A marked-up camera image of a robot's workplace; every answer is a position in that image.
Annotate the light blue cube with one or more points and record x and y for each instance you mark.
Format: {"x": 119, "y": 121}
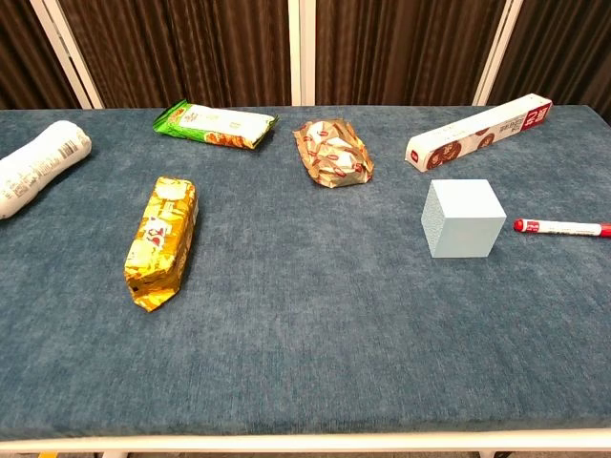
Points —
{"x": 468, "y": 234}

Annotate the red and white marker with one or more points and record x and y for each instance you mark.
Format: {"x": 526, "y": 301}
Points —
{"x": 563, "y": 228}

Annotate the crumpled brown foil snack packet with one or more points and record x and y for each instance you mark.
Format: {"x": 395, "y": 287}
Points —
{"x": 334, "y": 152}

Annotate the blue table cloth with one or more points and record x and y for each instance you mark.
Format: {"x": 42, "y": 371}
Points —
{"x": 305, "y": 343}

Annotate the green and white snack packet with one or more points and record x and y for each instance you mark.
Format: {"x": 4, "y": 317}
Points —
{"x": 215, "y": 124}

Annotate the gold foil snack packet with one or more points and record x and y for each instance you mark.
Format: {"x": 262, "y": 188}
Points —
{"x": 160, "y": 238}

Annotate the long white and brown box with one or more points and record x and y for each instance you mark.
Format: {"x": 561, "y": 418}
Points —
{"x": 477, "y": 133}

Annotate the dark brown screen panel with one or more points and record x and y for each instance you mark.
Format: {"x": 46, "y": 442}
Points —
{"x": 563, "y": 47}
{"x": 181, "y": 47}
{"x": 406, "y": 47}
{"x": 24, "y": 52}

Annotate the white bottle with yellow cap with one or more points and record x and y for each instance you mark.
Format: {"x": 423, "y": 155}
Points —
{"x": 38, "y": 167}

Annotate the white table frame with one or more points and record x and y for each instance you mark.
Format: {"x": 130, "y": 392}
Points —
{"x": 305, "y": 443}

